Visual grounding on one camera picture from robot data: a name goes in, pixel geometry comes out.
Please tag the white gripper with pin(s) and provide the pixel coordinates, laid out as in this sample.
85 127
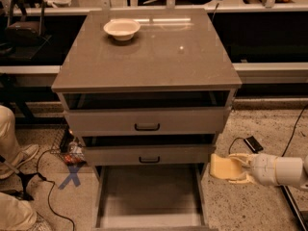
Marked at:
262 169

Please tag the yellow sponge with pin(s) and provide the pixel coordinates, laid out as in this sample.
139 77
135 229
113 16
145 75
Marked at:
225 168

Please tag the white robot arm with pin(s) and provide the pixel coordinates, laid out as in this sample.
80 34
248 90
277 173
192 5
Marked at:
290 171

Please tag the top grey drawer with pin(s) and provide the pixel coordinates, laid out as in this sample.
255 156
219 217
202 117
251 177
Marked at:
178 112

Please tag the open bottom grey drawer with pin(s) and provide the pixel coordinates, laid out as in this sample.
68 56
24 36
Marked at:
150 198

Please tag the grey drawer cabinet with countertop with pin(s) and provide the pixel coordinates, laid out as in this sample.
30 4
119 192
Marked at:
174 50

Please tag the middle grey drawer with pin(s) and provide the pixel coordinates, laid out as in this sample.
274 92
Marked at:
126 150

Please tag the black power adapter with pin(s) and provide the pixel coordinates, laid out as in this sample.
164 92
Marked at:
253 144

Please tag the black bar on floor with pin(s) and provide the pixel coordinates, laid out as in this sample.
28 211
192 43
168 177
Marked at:
300 216

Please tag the blue tape cross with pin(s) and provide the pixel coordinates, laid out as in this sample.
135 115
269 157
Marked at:
72 176

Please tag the white bowl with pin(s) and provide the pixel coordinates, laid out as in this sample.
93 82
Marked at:
122 29

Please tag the beige trouser leg lower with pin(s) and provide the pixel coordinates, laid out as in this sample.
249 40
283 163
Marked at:
16 214

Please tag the beige trouser leg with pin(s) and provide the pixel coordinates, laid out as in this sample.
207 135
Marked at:
7 129
16 214

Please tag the beige trouser leg upper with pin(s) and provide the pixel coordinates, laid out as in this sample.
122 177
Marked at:
7 129

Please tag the black chair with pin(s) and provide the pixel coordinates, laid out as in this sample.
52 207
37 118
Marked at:
23 37

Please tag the black top drawer handle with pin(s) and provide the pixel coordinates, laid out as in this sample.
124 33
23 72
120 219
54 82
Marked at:
147 126

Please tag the black drawer handle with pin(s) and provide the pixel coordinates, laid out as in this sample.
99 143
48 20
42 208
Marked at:
154 160
147 126

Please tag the black middle drawer handle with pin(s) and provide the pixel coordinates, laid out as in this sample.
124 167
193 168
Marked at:
154 160

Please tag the wire basket with items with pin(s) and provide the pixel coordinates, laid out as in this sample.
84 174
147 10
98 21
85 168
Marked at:
67 148

